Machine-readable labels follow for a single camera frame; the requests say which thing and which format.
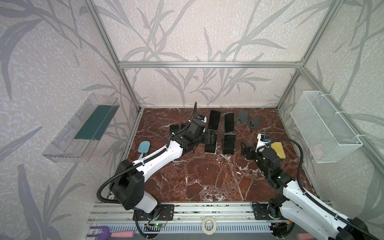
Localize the light blue spatula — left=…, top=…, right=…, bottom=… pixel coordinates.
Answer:
left=138, top=141, right=151, bottom=160

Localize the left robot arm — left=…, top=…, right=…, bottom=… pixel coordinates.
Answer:
left=96, top=115, right=209, bottom=215

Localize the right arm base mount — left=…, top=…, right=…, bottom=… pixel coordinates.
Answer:
left=251, top=202, right=281, bottom=221

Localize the yellow green sponge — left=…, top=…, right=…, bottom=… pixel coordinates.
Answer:
left=271, top=142, right=286, bottom=159

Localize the clear plastic wall shelf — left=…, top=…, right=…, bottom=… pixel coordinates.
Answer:
left=43, top=94, right=120, bottom=163

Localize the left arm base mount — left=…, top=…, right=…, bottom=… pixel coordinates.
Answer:
left=133, top=204, right=175, bottom=221

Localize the white tape roll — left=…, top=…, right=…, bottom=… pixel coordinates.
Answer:
left=201, top=216, right=217, bottom=236

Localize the purple pink brush left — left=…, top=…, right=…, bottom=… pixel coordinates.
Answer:
left=87, top=226, right=136, bottom=240

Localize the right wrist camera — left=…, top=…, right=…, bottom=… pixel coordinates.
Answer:
left=256, top=134, right=271, bottom=149

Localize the white wire wall basket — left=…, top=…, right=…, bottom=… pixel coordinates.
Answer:
left=291, top=91, right=363, bottom=164

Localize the purple pink scoop right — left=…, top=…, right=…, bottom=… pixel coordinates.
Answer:
left=296, top=233, right=315, bottom=240

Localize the black phone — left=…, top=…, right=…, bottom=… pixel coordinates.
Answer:
left=208, top=110, right=221, bottom=131
left=169, top=124, right=180, bottom=136
left=224, top=112, right=235, bottom=133

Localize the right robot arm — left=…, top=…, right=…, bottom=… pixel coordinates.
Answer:
left=241, top=142, right=376, bottom=240

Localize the wood ring grey stand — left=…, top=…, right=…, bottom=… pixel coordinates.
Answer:
left=236, top=110, right=250, bottom=126

